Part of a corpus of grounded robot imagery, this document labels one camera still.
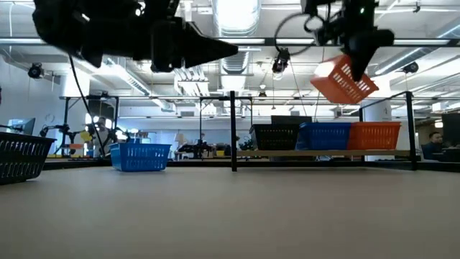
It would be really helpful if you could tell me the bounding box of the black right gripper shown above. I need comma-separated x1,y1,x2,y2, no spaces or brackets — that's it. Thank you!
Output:
316,0,395,82

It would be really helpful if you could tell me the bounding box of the person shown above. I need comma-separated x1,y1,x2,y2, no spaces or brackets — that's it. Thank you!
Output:
420,131,454,162
91,117,113,158

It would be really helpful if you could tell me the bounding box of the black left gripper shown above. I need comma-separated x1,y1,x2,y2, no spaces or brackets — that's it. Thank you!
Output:
149,17,240,73

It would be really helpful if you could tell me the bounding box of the small grey monitor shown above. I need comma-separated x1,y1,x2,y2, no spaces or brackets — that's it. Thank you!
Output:
6,117,37,142

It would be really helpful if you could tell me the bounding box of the large black monitor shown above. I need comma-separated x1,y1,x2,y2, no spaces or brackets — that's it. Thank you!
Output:
441,113,460,148

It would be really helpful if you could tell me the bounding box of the black overhead camera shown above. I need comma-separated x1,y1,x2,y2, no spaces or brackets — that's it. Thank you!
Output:
272,47,291,75

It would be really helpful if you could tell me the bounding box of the blue plastic basket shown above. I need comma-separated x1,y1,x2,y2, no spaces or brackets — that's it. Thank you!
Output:
295,122,352,151
109,142,173,173

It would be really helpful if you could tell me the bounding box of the silver ventilation duct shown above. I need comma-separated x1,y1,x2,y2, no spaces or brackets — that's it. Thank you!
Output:
211,0,262,91

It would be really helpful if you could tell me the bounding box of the wide black monitor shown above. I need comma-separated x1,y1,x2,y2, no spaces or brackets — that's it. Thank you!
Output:
271,114,313,125

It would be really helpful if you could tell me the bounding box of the black ceiling spotlight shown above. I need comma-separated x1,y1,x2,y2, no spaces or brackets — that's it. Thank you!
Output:
402,61,420,75
27,63,45,80

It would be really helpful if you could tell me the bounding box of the black aluminium table frame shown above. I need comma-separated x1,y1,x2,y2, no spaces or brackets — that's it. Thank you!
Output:
42,158,460,173

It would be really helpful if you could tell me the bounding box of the black plastic basket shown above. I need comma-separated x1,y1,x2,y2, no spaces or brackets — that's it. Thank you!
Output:
0,131,58,186
249,124,301,151

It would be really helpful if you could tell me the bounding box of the long black cable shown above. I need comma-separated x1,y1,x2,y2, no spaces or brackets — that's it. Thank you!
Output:
67,53,106,158

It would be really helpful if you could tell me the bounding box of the black metal shelf frame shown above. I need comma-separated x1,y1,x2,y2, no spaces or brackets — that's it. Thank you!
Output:
229,89,418,173

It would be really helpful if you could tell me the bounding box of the wooden shelf board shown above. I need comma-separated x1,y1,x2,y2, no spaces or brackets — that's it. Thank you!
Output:
235,150,413,158

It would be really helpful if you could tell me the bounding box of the orange plastic basket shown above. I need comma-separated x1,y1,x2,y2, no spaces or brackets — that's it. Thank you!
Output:
346,121,403,151
310,53,380,106

